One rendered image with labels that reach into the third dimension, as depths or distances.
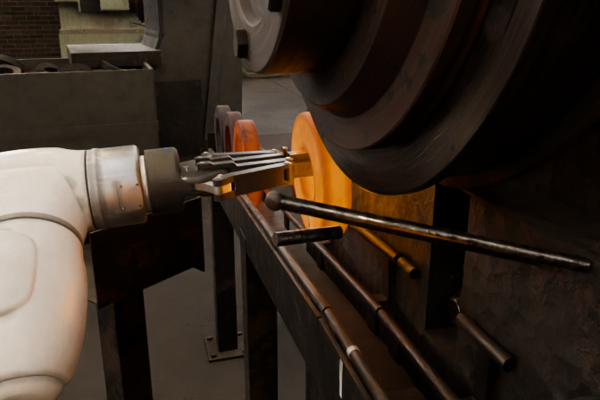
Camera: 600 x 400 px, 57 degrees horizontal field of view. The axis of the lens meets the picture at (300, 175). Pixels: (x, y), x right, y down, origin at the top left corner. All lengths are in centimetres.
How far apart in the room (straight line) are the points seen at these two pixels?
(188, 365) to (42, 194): 125
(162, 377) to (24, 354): 128
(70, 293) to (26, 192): 12
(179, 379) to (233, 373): 16
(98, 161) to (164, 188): 7
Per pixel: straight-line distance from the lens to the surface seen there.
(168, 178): 62
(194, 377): 174
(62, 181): 61
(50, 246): 55
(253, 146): 112
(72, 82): 282
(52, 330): 51
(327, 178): 61
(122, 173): 61
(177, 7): 331
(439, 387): 54
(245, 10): 48
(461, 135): 32
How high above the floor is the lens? 102
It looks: 17 degrees down
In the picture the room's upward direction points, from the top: straight up
